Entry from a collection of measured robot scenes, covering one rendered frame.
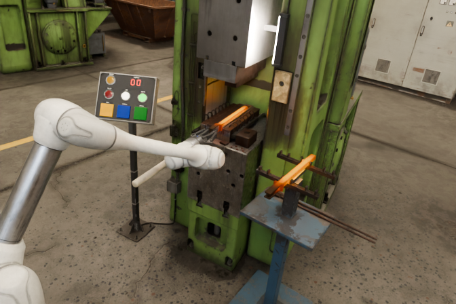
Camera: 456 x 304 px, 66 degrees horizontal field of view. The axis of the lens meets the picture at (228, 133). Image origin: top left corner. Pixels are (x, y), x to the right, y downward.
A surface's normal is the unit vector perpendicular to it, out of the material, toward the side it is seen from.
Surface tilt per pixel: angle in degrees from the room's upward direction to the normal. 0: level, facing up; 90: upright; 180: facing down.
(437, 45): 90
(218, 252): 90
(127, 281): 0
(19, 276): 5
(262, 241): 90
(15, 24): 90
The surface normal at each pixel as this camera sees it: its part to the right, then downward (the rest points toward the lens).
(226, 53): -0.47, 0.36
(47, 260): 0.08, -0.89
